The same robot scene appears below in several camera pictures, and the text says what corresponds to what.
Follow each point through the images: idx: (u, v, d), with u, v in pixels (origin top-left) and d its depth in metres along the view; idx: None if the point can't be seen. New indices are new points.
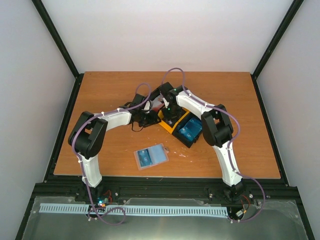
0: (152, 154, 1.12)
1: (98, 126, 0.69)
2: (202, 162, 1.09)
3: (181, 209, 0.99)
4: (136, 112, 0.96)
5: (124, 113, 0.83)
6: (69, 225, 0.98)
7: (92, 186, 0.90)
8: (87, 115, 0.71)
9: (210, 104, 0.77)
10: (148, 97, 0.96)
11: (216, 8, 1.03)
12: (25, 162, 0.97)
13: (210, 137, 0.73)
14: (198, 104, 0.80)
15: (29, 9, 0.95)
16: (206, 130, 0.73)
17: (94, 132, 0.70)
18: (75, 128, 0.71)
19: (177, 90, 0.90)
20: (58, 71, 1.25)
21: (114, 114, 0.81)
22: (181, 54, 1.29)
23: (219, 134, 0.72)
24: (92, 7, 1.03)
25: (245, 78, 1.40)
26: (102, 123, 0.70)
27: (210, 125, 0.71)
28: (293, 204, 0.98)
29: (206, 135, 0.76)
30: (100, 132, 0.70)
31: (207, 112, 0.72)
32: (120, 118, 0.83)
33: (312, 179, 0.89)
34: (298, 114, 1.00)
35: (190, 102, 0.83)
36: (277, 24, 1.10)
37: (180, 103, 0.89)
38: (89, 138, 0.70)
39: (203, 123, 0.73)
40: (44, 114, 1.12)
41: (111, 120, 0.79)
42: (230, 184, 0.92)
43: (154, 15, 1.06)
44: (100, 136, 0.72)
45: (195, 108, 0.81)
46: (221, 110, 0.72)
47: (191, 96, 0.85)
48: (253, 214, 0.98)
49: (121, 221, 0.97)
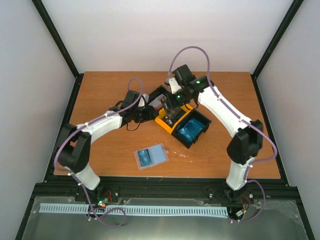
0: (152, 154, 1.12)
1: (81, 141, 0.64)
2: (202, 162, 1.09)
3: (181, 209, 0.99)
4: (129, 112, 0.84)
5: (112, 118, 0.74)
6: (69, 225, 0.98)
7: (91, 189, 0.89)
8: (69, 128, 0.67)
9: (246, 119, 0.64)
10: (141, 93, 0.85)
11: (215, 8, 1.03)
12: (25, 163, 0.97)
13: (237, 155, 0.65)
14: (231, 115, 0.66)
15: (29, 10, 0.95)
16: (235, 147, 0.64)
17: (77, 147, 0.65)
18: (59, 142, 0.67)
19: (200, 83, 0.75)
20: (58, 71, 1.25)
21: (101, 120, 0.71)
22: (180, 54, 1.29)
23: (247, 154, 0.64)
24: (91, 7, 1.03)
25: (245, 78, 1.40)
26: (85, 136, 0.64)
27: (243, 145, 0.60)
28: (293, 204, 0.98)
29: (232, 151, 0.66)
30: (83, 146, 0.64)
31: (242, 132, 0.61)
32: (109, 124, 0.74)
33: (313, 179, 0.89)
34: (298, 115, 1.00)
35: (219, 107, 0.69)
36: (276, 24, 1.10)
37: (202, 102, 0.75)
38: (73, 153, 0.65)
39: (234, 140, 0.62)
40: (44, 115, 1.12)
41: (97, 131, 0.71)
42: (234, 189, 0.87)
43: (154, 15, 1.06)
44: (84, 150, 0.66)
45: (225, 117, 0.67)
46: (259, 131, 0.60)
47: (220, 98, 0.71)
48: (253, 214, 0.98)
49: (120, 223, 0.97)
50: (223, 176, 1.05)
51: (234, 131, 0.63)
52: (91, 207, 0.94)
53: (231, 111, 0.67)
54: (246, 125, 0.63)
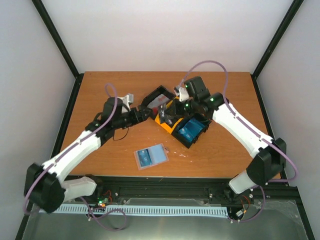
0: (152, 154, 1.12)
1: (47, 183, 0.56)
2: (202, 162, 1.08)
3: (181, 209, 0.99)
4: (111, 126, 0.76)
5: (85, 144, 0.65)
6: (70, 225, 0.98)
7: (89, 194, 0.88)
8: (36, 169, 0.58)
9: (266, 138, 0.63)
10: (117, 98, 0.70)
11: (215, 8, 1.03)
12: (25, 163, 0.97)
13: (260, 177, 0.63)
14: (251, 135, 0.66)
15: (29, 10, 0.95)
16: (256, 166, 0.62)
17: (45, 189, 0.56)
18: (27, 184, 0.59)
19: (215, 101, 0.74)
20: (58, 71, 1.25)
21: (72, 150, 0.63)
22: (180, 54, 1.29)
23: (270, 174, 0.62)
24: (91, 7, 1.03)
25: (245, 78, 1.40)
26: (52, 179, 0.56)
27: (265, 165, 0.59)
28: (293, 204, 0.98)
29: (252, 171, 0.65)
30: (49, 191, 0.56)
31: (265, 152, 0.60)
32: (83, 152, 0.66)
33: (313, 180, 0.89)
34: (298, 115, 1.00)
35: (237, 127, 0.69)
36: (276, 24, 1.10)
37: (218, 119, 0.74)
38: (42, 196, 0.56)
39: (255, 160, 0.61)
40: (44, 115, 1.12)
41: (70, 164, 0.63)
42: (236, 191, 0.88)
43: (154, 15, 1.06)
44: (52, 193, 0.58)
45: (244, 136, 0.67)
46: (281, 151, 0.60)
47: (237, 116, 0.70)
48: (253, 214, 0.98)
49: (119, 228, 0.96)
50: (223, 176, 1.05)
51: (255, 151, 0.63)
52: (88, 207, 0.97)
53: (250, 129, 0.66)
54: (267, 144, 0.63)
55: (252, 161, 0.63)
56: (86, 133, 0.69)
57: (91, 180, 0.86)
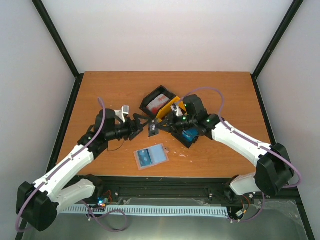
0: (152, 154, 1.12)
1: (38, 202, 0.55)
2: (202, 162, 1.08)
3: (181, 209, 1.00)
4: (101, 140, 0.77)
5: (77, 160, 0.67)
6: (71, 225, 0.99)
7: (90, 195, 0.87)
8: (27, 187, 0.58)
9: (264, 145, 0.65)
10: (104, 110, 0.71)
11: (215, 8, 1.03)
12: (25, 163, 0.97)
13: (268, 186, 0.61)
14: (249, 145, 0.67)
15: (29, 10, 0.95)
16: (262, 176, 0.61)
17: (36, 208, 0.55)
18: (18, 203, 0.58)
19: (212, 122, 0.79)
20: (58, 71, 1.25)
21: (65, 166, 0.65)
22: (180, 54, 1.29)
23: (278, 182, 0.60)
24: (91, 7, 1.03)
25: (245, 78, 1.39)
26: (43, 199, 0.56)
27: (270, 173, 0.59)
28: (293, 204, 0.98)
29: (259, 181, 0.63)
30: (40, 211, 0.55)
31: (265, 158, 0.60)
32: (76, 168, 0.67)
33: (313, 180, 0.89)
34: (298, 115, 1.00)
35: (235, 141, 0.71)
36: (276, 24, 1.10)
37: (217, 138, 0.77)
38: (34, 214, 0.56)
39: (259, 169, 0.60)
40: (44, 115, 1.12)
41: (62, 180, 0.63)
42: (237, 193, 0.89)
43: (154, 15, 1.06)
44: (44, 212, 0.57)
45: (243, 148, 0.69)
46: (282, 156, 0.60)
47: (234, 130, 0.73)
48: (253, 215, 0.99)
49: (121, 228, 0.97)
50: (223, 176, 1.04)
51: (256, 159, 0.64)
52: (89, 208, 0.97)
53: (248, 139, 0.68)
54: (266, 151, 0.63)
55: (256, 171, 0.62)
56: (79, 147, 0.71)
57: (88, 183, 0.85)
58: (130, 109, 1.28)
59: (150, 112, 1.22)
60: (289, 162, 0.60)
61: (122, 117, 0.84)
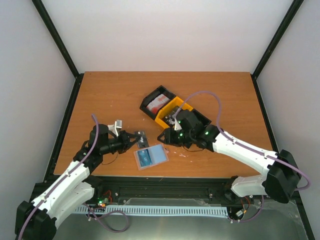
0: (152, 154, 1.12)
1: (38, 222, 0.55)
2: (201, 162, 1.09)
3: (181, 209, 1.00)
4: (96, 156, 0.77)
5: (73, 176, 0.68)
6: (71, 225, 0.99)
7: (89, 198, 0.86)
8: (25, 206, 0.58)
9: (270, 154, 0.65)
10: (97, 125, 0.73)
11: (216, 8, 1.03)
12: (25, 163, 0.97)
13: (280, 194, 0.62)
14: (254, 155, 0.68)
15: (29, 10, 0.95)
16: (273, 186, 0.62)
17: (36, 228, 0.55)
18: (17, 224, 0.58)
19: (209, 133, 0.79)
20: (58, 71, 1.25)
21: (61, 183, 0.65)
22: (181, 54, 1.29)
23: (290, 189, 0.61)
24: (92, 7, 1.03)
25: (245, 78, 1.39)
26: (43, 216, 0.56)
27: (281, 182, 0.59)
28: (293, 204, 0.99)
29: (269, 190, 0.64)
30: (41, 229, 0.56)
31: (275, 169, 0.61)
32: (72, 183, 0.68)
33: (312, 180, 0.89)
34: (298, 115, 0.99)
35: (240, 151, 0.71)
36: (277, 24, 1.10)
37: (219, 149, 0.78)
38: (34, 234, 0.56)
39: (269, 179, 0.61)
40: (44, 115, 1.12)
41: (59, 197, 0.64)
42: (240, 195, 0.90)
43: (155, 15, 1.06)
44: (44, 230, 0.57)
45: (248, 159, 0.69)
46: (289, 164, 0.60)
47: (236, 141, 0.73)
48: (253, 215, 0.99)
49: (122, 228, 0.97)
50: (223, 176, 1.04)
51: (265, 169, 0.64)
52: (89, 208, 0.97)
53: (252, 149, 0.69)
54: (273, 160, 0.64)
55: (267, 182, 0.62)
56: (74, 163, 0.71)
57: (86, 187, 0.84)
58: (130, 109, 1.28)
59: (150, 112, 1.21)
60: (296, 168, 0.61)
61: (115, 131, 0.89)
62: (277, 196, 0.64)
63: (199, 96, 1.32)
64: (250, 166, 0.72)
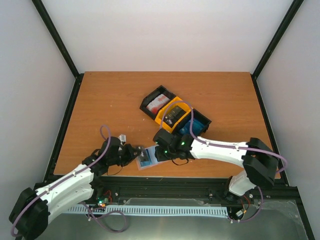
0: (152, 154, 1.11)
1: (36, 212, 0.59)
2: (202, 162, 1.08)
3: (181, 209, 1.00)
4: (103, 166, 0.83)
5: (79, 177, 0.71)
6: (71, 225, 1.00)
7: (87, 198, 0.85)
8: (28, 194, 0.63)
9: (241, 146, 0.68)
10: (110, 138, 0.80)
11: (216, 8, 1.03)
12: (25, 163, 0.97)
13: (262, 180, 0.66)
14: (227, 151, 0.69)
15: (29, 10, 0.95)
16: (254, 174, 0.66)
17: (32, 217, 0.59)
18: (16, 208, 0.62)
19: (185, 143, 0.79)
20: (58, 71, 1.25)
21: (66, 181, 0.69)
22: (181, 54, 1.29)
23: (269, 173, 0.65)
24: (92, 8, 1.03)
25: (245, 78, 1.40)
26: (42, 207, 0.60)
27: (258, 169, 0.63)
28: (293, 204, 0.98)
29: (253, 179, 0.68)
30: (36, 219, 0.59)
31: (248, 157, 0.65)
32: (76, 183, 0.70)
33: (312, 179, 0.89)
34: (298, 115, 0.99)
35: (214, 151, 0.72)
36: (276, 25, 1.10)
37: (198, 155, 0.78)
38: (28, 222, 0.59)
39: (248, 169, 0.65)
40: (44, 115, 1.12)
41: (62, 193, 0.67)
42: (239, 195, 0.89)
43: (155, 15, 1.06)
44: (38, 221, 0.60)
45: (224, 155, 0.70)
46: (260, 149, 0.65)
47: (209, 142, 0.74)
48: (253, 214, 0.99)
49: (121, 230, 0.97)
50: (223, 176, 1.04)
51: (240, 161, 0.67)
52: (89, 209, 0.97)
53: (225, 145, 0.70)
54: (245, 151, 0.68)
55: (245, 171, 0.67)
56: (82, 166, 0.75)
57: (87, 186, 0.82)
58: (130, 109, 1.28)
59: (150, 112, 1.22)
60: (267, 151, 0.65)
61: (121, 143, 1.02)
62: (261, 183, 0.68)
63: (199, 96, 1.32)
64: (229, 162, 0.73)
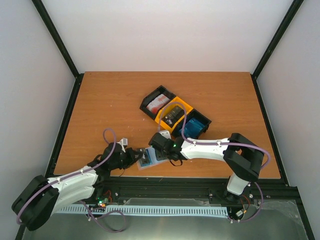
0: (152, 154, 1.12)
1: (46, 198, 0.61)
2: (202, 162, 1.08)
3: (181, 209, 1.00)
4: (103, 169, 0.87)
5: (87, 175, 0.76)
6: (71, 225, 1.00)
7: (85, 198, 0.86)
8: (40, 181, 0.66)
9: (223, 141, 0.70)
10: (114, 144, 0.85)
11: (216, 9, 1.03)
12: (25, 163, 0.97)
13: (247, 174, 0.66)
14: (211, 147, 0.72)
15: (29, 10, 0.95)
16: (237, 169, 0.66)
17: (41, 203, 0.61)
18: (25, 194, 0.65)
19: (177, 145, 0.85)
20: (58, 71, 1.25)
21: (75, 176, 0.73)
22: (181, 54, 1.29)
23: (253, 166, 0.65)
24: (92, 8, 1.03)
25: (245, 78, 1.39)
26: (52, 194, 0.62)
27: (240, 162, 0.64)
28: (293, 204, 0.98)
29: (239, 173, 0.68)
30: (45, 205, 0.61)
31: (229, 152, 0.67)
32: (82, 180, 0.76)
33: (312, 179, 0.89)
34: (298, 114, 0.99)
35: (200, 148, 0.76)
36: (276, 25, 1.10)
37: (189, 155, 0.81)
38: (36, 209, 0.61)
39: (230, 163, 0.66)
40: (44, 115, 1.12)
41: (69, 186, 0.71)
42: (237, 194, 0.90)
43: (155, 15, 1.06)
44: (46, 208, 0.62)
45: (209, 152, 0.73)
46: (240, 143, 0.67)
47: (195, 142, 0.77)
48: (253, 214, 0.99)
49: (120, 229, 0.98)
50: (223, 176, 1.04)
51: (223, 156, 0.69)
52: (88, 209, 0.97)
53: (208, 143, 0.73)
54: (226, 145, 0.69)
55: (229, 166, 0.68)
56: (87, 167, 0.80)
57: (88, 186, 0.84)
58: (130, 109, 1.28)
59: (150, 112, 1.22)
60: (248, 144, 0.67)
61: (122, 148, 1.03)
62: (247, 178, 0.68)
63: (199, 96, 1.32)
64: (215, 158, 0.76)
